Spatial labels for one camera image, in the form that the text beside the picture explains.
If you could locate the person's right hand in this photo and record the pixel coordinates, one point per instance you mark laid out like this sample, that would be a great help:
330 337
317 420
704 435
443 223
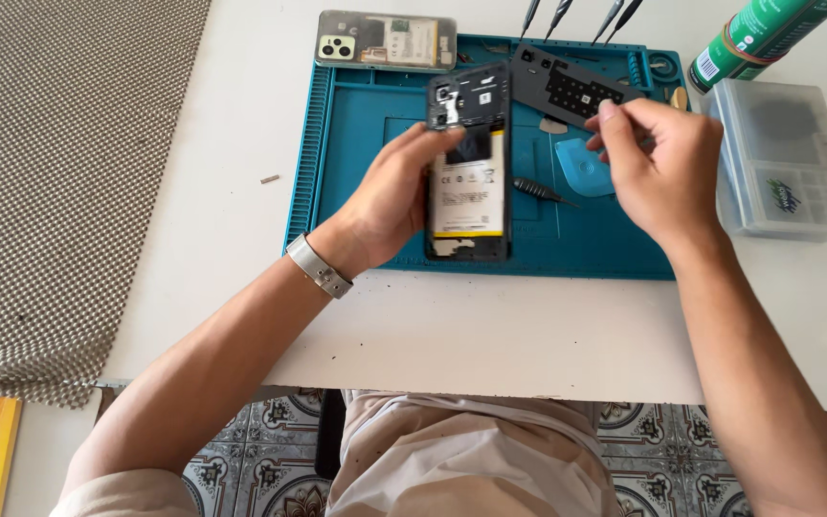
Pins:
661 172

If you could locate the person's left hand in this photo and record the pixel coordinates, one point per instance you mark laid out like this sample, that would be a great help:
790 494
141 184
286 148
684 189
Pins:
385 208

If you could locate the black smartphone with battery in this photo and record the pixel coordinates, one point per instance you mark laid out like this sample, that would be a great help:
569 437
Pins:
468 165

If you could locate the blue silicone repair mat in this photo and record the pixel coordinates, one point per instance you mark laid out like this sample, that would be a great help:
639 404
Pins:
377 165

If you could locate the beige guitar pick tool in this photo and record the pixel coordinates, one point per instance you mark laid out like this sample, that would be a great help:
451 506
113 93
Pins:
679 98

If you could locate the blue plastic opening pick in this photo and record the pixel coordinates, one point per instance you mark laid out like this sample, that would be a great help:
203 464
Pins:
582 169

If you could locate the white plastic opening pick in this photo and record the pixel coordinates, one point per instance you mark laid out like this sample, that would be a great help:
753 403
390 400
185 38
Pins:
553 126

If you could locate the small brown bit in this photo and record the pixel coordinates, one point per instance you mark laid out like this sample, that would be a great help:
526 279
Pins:
270 179

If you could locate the clear plastic storage box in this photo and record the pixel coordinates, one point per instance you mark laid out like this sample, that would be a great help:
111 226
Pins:
779 158

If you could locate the small black screwdriver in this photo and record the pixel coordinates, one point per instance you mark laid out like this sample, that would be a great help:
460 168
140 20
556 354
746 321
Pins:
539 191

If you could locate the dark grey phone back plate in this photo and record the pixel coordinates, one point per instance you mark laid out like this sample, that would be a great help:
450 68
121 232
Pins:
564 86

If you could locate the black precision screwdriver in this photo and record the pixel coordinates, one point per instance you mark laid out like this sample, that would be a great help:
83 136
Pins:
607 20
557 18
623 18
529 16

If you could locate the green spray can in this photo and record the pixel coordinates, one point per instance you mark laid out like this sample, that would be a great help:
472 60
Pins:
751 39

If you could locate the phone with transparent back cover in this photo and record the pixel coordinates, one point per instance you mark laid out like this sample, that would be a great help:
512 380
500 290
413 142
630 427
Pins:
386 41

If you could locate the person's beige trousers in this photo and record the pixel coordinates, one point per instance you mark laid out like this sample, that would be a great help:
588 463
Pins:
456 459

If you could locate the beige woven mat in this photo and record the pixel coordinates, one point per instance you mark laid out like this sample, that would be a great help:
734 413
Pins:
62 194

